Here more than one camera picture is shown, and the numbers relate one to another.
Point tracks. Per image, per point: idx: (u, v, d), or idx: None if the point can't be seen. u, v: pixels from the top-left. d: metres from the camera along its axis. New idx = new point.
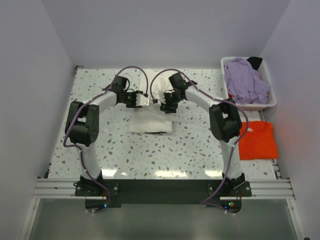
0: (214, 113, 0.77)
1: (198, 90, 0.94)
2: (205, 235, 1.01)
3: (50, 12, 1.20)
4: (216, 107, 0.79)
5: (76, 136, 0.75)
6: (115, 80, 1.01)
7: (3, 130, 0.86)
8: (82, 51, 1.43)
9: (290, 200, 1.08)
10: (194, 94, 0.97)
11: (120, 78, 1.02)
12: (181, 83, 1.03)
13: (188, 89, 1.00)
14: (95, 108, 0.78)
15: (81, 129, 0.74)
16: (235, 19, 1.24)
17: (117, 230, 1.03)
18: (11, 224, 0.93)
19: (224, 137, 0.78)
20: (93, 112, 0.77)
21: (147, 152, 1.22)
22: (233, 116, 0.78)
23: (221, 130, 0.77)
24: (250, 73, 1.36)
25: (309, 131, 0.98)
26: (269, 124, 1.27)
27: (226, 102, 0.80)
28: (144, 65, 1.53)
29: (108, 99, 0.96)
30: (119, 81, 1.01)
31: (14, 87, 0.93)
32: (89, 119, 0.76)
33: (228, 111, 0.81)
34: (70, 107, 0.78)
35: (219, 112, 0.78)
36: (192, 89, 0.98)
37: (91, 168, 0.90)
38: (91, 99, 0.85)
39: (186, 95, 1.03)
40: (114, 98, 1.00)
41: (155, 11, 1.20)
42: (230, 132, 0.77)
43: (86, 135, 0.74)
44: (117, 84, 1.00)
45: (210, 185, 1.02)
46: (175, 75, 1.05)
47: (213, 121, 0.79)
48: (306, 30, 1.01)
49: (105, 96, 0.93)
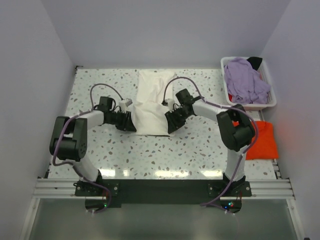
0: (223, 120, 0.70)
1: (205, 101, 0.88)
2: (205, 235, 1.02)
3: (50, 13, 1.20)
4: (223, 114, 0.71)
5: (63, 153, 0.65)
6: (101, 100, 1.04)
7: (3, 130, 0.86)
8: (82, 51, 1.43)
9: (290, 200, 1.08)
10: (201, 106, 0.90)
11: (105, 98, 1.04)
12: (188, 99, 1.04)
13: (196, 102, 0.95)
14: (83, 122, 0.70)
15: (68, 143, 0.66)
16: (235, 19, 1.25)
17: (117, 229, 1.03)
18: (11, 224, 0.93)
19: (236, 146, 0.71)
20: (81, 126, 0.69)
21: (147, 152, 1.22)
22: (243, 122, 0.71)
23: (232, 138, 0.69)
24: (250, 73, 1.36)
25: (309, 130, 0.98)
26: (268, 124, 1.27)
27: (233, 109, 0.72)
28: (144, 65, 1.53)
29: (99, 116, 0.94)
30: (105, 101, 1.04)
31: (14, 86, 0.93)
32: (77, 133, 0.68)
33: (238, 118, 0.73)
34: (55, 122, 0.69)
35: (228, 119, 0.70)
36: (199, 103, 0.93)
37: (87, 174, 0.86)
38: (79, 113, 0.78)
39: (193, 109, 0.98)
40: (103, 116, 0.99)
41: (155, 12, 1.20)
42: (242, 140, 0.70)
43: (74, 150, 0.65)
44: (103, 104, 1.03)
45: (210, 185, 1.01)
46: (181, 91, 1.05)
47: (222, 129, 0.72)
48: (307, 30, 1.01)
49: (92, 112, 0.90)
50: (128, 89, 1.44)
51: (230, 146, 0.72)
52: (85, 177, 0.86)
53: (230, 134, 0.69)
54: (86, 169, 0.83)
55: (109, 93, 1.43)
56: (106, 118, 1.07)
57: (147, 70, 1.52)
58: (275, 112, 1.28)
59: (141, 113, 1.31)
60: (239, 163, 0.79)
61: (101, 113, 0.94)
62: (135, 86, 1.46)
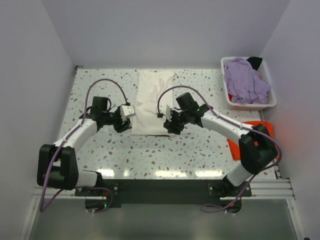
0: (247, 146, 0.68)
1: (218, 116, 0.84)
2: (205, 235, 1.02)
3: (50, 13, 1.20)
4: (247, 138, 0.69)
5: (54, 186, 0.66)
6: (94, 102, 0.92)
7: (3, 130, 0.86)
8: (82, 51, 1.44)
9: (290, 200, 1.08)
10: (213, 121, 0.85)
11: (99, 99, 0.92)
12: (192, 107, 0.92)
13: (204, 115, 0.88)
14: (70, 153, 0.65)
15: (57, 177, 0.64)
16: (235, 20, 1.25)
17: (117, 229, 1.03)
18: (11, 224, 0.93)
19: (258, 170, 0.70)
20: (66, 159, 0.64)
21: (147, 152, 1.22)
22: (267, 144, 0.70)
23: (256, 164, 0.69)
24: (250, 73, 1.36)
25: (309, 130, 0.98)
26: (268, 124, 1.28)
27: (256, 132, 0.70)
28: (144, 65, 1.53)
29: (89, 129, 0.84)
30: (99, 104, 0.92)
31: (14, 86, 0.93)
32: (64, 167, 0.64)
33: (259, 139, 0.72)
34: (40, 154, 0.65)
35: (253, 144, 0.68)
36: (209, 116, 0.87)
37: (89, 175, 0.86)
38: (64, 137, 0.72)
39: (201, 121, 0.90)
40: (93, 126, 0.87)
41: (155, 12, 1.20)
42: (264, 164, 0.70)
43: (63, 184, 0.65)
44: (96, 107, 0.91)
45: (210, 185, 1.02)
46: (184, 96, 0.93)
47: (244, 154, 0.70)
48: (306, 30, 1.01)
49: (83, 127, 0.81)
50: (128, 89, 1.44)
51: (252, 170, 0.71)
52: (85, 185, 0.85)
53: (255, 159, 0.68)
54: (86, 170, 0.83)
55: (109, 93, 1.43)
56: (101, 122, 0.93)
57: (147, 70, 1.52)
58: (275, 112, 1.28)
59: (141, 112, 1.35)
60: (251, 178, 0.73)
61: (94, 123, 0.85)
62: (135, 86, 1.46)
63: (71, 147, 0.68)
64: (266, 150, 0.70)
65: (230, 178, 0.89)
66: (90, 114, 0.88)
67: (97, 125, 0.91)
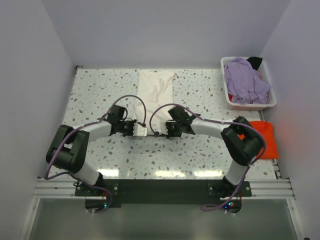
0: (229, 137, 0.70)
1: (203, 119, 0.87)
2: (205, 235, 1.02)
3: (50, 13, 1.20)
4: (228, 130, 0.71)
5: (59, 165, 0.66)
6: (112, 109, 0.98)
7: (3, 130, 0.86)
8: (82, 51, 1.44)
9: (290, 200, 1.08)
10: (200, 125, 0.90)
11: (117, 107, 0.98)
12: (184, 117, 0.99)
13: (193, 121, 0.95)
14: (84, 135, 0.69)
15: (64, 156, 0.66)
16: (235, 20, 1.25)
17: (117, 229, 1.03)
18: (11, 224, 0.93)
19: (248, 161, 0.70)
20: (81, 138, 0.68)
21: (147, 152, 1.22)
22: (250, 134, 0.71)
23: (243, 154, 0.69)
24: (250, 73, 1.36)
25: (309, 130, 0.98)
26: (268, 124, 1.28)
27: (237, 124, 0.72)
28: (144, 65, 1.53)
29: (104, 128, 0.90)
30: (116, 112, 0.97)
31: (14, 87, 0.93)
32: (76, 147, 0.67)
33: (243, 131, 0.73)
34: (57, 131, 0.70)
35: (233, 134, 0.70)
36: (197, 121, 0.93)
37: (89, 175, 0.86)
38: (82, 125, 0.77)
39: (193, 129, 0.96)
40: (108, 129, 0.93)
41: (155, 12, 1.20)
42: (252, 152, 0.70)
43: (69, 164, 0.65)
44: (113, 114, 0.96)
45: (210, 185, 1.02)
46: (176, 108, 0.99)
47: (230, 146, 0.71)
48: (306, 30, 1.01)
49: (99, 124, 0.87)
50: (128, 89, 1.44)
51: (241, 161, 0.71)
52: (85, 182, 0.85)
53: (239, 148, 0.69)
54: (87, 170, 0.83)
55: (109, 93, 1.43)
56: (115, 129, 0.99)
57: (147, 70, 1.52)
58: (275, 112, 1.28)
59: (142, 112, 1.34)
60: (245, 173, 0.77)
61: (109, 126, 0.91)
62: (135, 86, 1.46)
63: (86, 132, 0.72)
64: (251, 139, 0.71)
65: (230, 178, 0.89)
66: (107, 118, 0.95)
67: (111, 130, 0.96)
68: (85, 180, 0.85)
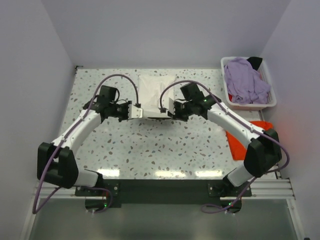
0: (255, 152, 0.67)
1: (226, 112, 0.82)
2: (206, 235, 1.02)
3: (50, 13, 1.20)
4: (256, 144, 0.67)
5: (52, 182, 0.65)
6: (102, 91, 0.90)
7: (2, 130, 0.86)
8: (82, 51, 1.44)
9: (290, 200, 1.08)
10: (221, 117, 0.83)
11: (106, 89, 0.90)
12: (198, 97, 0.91)
13: (212, 109, 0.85)
14: (68, 154, 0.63)
15: (54, 175, 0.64)
16: (235, 20, 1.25)
17: (118, 229, 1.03)
18: (11, 224, 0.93)
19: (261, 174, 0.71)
20: (63, 160, 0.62)
21: (147, 152, 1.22)
22: (273, 150, 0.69)
23: (261, 169, 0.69)
24: (250, 73, 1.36)
25: (309, 130, 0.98)
26: (268, 124, 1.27)
27: (266, 137, 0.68)
28: (144, 65, 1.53)
29: (92, 122, 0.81)
30: (106, 93, 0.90)
31: (14, 86, 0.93)
32: (62, 168, 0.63)
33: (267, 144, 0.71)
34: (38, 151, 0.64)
35: (260, 150, 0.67)
36: (217, 111, 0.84)
37: (89, 176, 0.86)
38: (63, 137, 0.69)
39: (207, 113, 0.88)
40: (98, 117, 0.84)
41: (155, 12, 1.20)
42: (268, 166, 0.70)
43: (61, 182, 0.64)
44: (103, 96, 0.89)
45: (210, 185, 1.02)
46: (190, 86, 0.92)
47: (249, 156, 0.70)
48: (306, 30, 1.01)
49: (84, 121, 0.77)
50: (128, 89, 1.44)
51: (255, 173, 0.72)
52: (85, 182, 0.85)
53: (261, 164, 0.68)
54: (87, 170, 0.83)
55: None
56: (107, 113, 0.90)
57: (147, 71, 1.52)
58: (275, 112, 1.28)
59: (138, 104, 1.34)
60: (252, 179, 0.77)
61: (97, 116, 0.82)
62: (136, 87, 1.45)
63: (68, 148, 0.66)
64: (272, 154, 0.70)
65: (232, 180, 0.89)
66: (97, 100, 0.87)
67: (102, 115, 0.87)
68: (86, 180, 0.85)
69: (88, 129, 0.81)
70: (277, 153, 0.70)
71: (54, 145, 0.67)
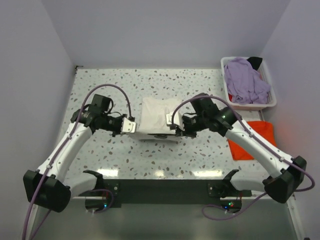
0: (287, 186, 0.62)
1: (252, 135, 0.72)
2: (205, 235, 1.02)
3: (50, 13, 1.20)
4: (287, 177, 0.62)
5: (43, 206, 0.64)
6: (94, 100, 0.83)
7: (3, 129, 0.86)
8: (82, 51, 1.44)
9: (290, 200, 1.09)
10: (244, 140, 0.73)
11: (100, 98, 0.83)
12: (212, 112, 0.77)
13: (234, 128, 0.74)
14: (55, 184, 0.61)
15: (43, 201, 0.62)
16: (235, 19, 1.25)
17: (117, 229, 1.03)
18: (11, 224, 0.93)
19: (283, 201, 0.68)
20: (50, 187, 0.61)
21: (147, 152, 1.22)
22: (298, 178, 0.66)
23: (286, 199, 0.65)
24: (250, 73, 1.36)
25: (309, 130, 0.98)
26: (268, 124, 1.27)
27: (296, 168, 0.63)
28: (144, 65, 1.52)
29: (82, 137, 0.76)
30: (99, 103, 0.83)
31: (14, 86, 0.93)
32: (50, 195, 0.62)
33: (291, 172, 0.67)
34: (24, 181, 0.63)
35: (291, 183, 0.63)
36: (240, 132, 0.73)
37: None
38: (48, 165, 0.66)
39: (227, 132, 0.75)
40: (88, 131, 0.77)
41: (155, 12, 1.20)
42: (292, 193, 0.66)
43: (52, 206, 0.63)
44: (96, 106, 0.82)
45: (210, 185, 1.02)
46: (203, 99, 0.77)
47: (276, 187, 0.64)
48: (306, 30, 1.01)
49: (72, 141, 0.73)
50: (128, 89, 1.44)
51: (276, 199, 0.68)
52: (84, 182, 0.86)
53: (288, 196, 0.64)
54: None
55: (109, 93, 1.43)
56: (98, 124, 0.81)
57: (147, 71, 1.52)
58: (275, 112, 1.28)
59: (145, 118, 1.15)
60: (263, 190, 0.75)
61: (87, 130, 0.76)
62: (136, 88, 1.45)
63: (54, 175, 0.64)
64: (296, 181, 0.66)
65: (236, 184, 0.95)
66: (88, 109, 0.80)
67: (92, 126, 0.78)
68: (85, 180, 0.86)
69: (78, 147, 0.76)
70: (301, 179, 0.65)
71: (40, 173, 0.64)
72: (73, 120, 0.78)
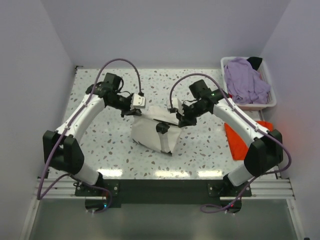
0: (257, 150, 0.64)
1: (233, 109, 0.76)
2: (206, 235, 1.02)
3: (50, 13, 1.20)
4: (258, 142, 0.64)
5: (58, 167, 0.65)
6: (106, 78, 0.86)
7: (3, 130, 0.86)
8: (82, 51, 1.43)
9: (290, 200, 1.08)
10: (226, 112, 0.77)
11: (112, 76, 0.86)
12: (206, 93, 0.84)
13: (219, 104, 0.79)
14: (72, 143, 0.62)
15: (60, 161, 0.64)
16: (235, 20, 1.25)
17: (117, 229, 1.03)
18: (11, 224, 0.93)
19: (260, 173, 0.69)
20: (68, 148, 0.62)
21: (147, 152, 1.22)
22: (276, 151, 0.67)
23: (260, 167, 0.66)
24: (250, 73, 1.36)
25: (309, 131, 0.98)
26: (269, 124, 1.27)
27: (269, 138, 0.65)
28: (144, 65, 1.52)
29: (97, 107, 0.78)
30: (111, 80, 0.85)
31: (14, 87, 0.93)
32: (67, 155, 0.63)
33: (269, 143, 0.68)
34: (43, 140, 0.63)
35: (263, 149, 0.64)
36: (224, 106, 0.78)
37: (88, 176, 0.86)
38: (67, 125, 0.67)
39: (213, 108, 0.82)
40: (102, 103, 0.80)
41: (155, 12, 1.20)
42: (267, 168, 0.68)
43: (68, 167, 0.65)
44: (108, 82, 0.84)
45: (210, 185, 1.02)
46: (197, 82, 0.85)
47: (250, 153, 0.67)
48: (306, 30, 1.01)
49: (88, 107, 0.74)
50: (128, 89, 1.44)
51: (253, 170, 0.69)
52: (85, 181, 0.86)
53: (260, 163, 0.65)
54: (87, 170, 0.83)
55: None
56: (110, 99, 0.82)
57: (147, 71, 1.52)
58: (275, 112, 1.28)
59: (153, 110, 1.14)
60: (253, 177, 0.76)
61: (100, 102, 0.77)
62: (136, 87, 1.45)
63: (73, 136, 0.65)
64: (272, 155, 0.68)
65: (231, 177, 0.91)
66: (101, 85, 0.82)
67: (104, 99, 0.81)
68: (85, 178, 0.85)
69: (92, 116, 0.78)
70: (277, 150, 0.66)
71: (58, 133, 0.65)
72: (87, 92, 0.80)
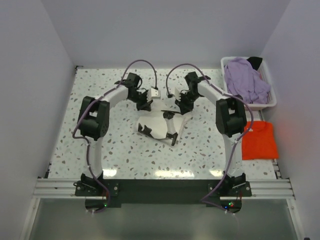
0: (220, 107, 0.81)
1: (210, 84, 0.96)
2: (206, 235, 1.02)
3: (50, 12, 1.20)
4: (222, 101, 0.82)
5: (86, 129, 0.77)
6: (129, 76, 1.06)
7: (3, 130, 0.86)
8: (82, 51, 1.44)
9: (290, 200, 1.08)
10: (205, 88, 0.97)
11: (133, 75, 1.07)
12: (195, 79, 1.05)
13: (201, 83, 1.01)
14: (106, 105, 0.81)
15: (91, 122, 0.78)
16: (235, 19, 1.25)
17: (118, 229, 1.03)
18: (11, 224, 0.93)
19: (227, 131, 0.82)
20: (103, 109, 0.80)
21: (147, 152, 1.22)
22: (239, 112, 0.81)
23: (224, 124, 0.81)
24: (251, 73, 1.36)
25: (310, 130, 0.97)
26: (269, 124, 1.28)
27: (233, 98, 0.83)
28: (144, 65, 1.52)
29: (122, 94, 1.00)
30: (132, 78, 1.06)
31: (14, 87, 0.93)
32: (100, 116, 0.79)
33: (235, 107, 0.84)
34: (83, 102, 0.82)
35: (225, 106, 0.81)
36: (204, 83, 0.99)
37: (95, 165, 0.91)
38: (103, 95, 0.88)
39: (198, 88, 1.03)
40: (125, 93, 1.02)
41: (155, 12, 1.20)
42: (232, 127, 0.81)
43: (97, 128, 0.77)
44: (130, 80, 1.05)
45: (210, 185, 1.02)
46: (189, 73, 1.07)
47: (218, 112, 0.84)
48: (306, 30, 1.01)
49: (117, 90, 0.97)
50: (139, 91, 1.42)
51: (222, 130, 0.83)
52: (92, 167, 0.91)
53: (224, 120, 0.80)
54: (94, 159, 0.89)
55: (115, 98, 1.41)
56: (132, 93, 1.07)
57: (147, 71, 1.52)
58: (275, 112, 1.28)
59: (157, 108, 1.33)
60: (230, 158, 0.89)
61: (127, 89, 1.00)
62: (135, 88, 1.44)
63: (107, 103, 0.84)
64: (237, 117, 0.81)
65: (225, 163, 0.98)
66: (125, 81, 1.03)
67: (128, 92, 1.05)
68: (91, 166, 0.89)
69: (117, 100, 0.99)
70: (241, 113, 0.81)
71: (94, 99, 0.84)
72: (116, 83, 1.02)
